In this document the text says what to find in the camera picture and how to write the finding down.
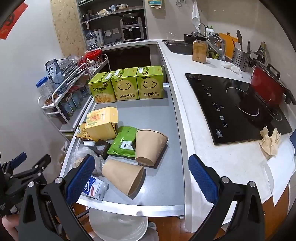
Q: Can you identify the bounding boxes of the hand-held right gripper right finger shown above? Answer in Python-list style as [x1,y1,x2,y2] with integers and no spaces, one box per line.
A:
[188,153,265,241]

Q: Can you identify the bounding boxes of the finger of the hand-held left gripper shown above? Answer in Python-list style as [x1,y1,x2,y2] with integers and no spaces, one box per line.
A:
[0,152,27,176]
[5,154,51,196]

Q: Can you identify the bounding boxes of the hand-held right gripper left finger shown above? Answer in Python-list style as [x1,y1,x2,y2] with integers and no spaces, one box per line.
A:
[17,154,96,241]

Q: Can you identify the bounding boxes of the white blue tissue packet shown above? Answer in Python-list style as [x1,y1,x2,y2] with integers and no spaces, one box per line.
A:
[81,175,110,201]

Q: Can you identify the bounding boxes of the clear plastic bag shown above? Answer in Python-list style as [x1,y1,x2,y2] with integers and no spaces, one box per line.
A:
[70,147,104,175]

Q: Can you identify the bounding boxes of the tall brown paper cup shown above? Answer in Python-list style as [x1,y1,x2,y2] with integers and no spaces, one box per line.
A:
[102,159,147,197]

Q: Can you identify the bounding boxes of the green pouch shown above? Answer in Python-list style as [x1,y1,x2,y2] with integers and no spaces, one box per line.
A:
[108,126,139,158]

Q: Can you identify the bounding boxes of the white round trash bin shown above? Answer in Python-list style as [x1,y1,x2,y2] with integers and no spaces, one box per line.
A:
[88,206,148,241]

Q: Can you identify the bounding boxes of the wide brown paper cup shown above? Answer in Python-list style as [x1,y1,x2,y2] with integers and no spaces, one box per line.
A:
[135,129,168,166]

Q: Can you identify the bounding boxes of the person's left hand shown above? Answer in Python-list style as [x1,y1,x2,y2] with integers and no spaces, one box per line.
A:
[0,214,19,241]

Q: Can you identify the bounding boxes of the dark brown small box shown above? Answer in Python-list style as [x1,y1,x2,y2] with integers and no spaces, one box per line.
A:
[92,139,111,160]

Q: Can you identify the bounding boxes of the orange snack bag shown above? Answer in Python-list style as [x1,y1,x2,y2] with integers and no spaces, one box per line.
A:
[75,123,94,142]

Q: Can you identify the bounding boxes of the yellow cardboard box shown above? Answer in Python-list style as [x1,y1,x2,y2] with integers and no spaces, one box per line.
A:
[84,107,119,142]

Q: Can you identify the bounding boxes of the white metal storage cart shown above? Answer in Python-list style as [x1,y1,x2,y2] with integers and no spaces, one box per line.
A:
[38,54,111,133]

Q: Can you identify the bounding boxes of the plastic jar blue lid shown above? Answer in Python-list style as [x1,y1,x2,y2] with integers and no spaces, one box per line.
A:
[36,76,53,106]

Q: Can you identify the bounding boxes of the crumpled brown paper napkin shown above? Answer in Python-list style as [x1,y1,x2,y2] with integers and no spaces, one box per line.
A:
[259,126,282,156]

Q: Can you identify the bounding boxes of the black induction cooktop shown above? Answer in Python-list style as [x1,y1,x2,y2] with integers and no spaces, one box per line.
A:
[184,73,293,146]

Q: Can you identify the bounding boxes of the white towel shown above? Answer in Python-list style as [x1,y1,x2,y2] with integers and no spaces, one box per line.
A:
[264,137,296,207]

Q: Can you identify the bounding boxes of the green snack box fries picture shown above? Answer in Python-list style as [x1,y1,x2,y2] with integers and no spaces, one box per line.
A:
[88,71,117,103]

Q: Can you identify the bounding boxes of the blue foil bag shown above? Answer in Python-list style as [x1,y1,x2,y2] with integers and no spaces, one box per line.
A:
[45,59,63,84]

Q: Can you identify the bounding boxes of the green snack box smiling face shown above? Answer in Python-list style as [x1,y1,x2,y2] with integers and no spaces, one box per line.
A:
[111,68,140,101]
[136,66,165,100]

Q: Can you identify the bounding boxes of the red cooking pot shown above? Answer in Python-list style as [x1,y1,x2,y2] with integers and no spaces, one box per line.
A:
[250,63,296,107]

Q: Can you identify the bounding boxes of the crumpled white tissue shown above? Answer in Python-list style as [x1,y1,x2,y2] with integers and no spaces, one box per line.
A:
[222,61,243,76]

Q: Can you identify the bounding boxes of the red lid container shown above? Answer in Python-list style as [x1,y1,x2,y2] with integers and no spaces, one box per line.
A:
[84,49,103,64]

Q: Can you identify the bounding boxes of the steel utensil holder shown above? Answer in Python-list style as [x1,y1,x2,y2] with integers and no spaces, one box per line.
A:
[232,47,251,72]

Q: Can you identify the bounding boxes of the clear jar brown contents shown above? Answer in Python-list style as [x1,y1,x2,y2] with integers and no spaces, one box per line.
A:
[192,36,208,63]

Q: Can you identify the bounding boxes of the kitchen sink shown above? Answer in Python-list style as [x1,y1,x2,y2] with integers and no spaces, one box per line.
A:
[162,40,197,55]

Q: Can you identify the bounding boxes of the steel dish rack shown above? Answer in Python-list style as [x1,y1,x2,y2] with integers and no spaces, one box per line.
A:
[206,34,226,61]

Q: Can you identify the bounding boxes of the large clear water bottle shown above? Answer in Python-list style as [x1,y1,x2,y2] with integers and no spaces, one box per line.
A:
[85,30,99,51]

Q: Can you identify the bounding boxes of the orange cutting board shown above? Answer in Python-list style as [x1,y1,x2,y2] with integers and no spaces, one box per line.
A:
[218,32,238,59]

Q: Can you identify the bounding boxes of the dark knife block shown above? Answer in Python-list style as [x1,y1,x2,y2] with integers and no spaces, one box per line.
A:
[254,42,266,63]

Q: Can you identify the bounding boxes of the black spatula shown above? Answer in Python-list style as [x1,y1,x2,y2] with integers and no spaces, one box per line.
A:
[236,29,243,50]

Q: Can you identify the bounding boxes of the silver countertop oven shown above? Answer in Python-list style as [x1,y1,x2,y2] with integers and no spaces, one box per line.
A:
[120,18,147,42]

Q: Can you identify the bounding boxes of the hanging white plastic bag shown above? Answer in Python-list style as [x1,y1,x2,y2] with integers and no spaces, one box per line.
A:
[191,0,201,29]

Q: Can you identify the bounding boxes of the grey wall shelf unit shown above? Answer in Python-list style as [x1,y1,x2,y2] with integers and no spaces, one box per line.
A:
[77,0,148,47]

